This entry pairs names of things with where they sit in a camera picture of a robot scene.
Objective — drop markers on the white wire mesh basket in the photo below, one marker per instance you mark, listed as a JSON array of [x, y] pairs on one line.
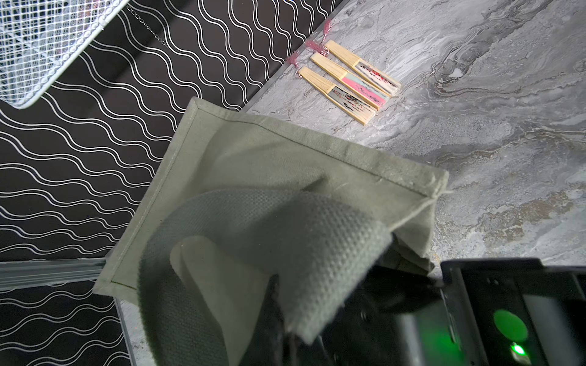
[[41, 39]]

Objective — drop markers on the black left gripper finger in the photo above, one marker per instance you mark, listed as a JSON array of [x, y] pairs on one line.
[[267, 344]]

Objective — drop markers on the folding fan with pink paper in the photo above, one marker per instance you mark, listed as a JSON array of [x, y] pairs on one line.
[[368, 93]]

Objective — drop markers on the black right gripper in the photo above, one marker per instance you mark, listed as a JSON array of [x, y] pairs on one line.
[[481, 312]]

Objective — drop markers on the olive green tote bag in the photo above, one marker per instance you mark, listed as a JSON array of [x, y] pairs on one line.
[[239, 198]]

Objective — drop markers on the left aluminium side bar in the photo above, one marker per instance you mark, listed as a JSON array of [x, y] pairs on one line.
[[32, 274]]

